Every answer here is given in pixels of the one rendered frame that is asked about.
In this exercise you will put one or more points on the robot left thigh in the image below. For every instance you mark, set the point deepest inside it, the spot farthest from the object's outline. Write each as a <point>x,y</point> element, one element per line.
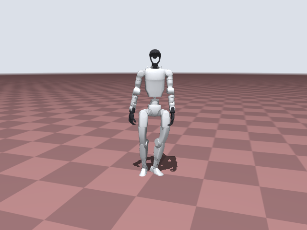
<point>164,128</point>

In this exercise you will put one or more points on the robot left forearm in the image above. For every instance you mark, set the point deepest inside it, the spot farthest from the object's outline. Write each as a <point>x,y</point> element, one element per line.
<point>171,101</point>

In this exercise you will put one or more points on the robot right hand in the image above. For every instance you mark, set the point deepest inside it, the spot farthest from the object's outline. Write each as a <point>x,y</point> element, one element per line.
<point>131,116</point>

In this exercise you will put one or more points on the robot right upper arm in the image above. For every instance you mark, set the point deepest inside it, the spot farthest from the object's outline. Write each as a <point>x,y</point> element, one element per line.
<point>138,81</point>

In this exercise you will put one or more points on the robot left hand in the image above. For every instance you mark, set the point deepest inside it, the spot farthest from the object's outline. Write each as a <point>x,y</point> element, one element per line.
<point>172,115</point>

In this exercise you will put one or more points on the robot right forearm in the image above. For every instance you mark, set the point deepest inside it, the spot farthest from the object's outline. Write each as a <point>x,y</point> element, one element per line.
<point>133,101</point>

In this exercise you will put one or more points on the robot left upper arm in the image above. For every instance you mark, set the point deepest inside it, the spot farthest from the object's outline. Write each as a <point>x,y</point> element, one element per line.
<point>169,81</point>

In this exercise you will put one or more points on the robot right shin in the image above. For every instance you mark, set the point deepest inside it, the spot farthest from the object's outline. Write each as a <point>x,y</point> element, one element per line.
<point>143,155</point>

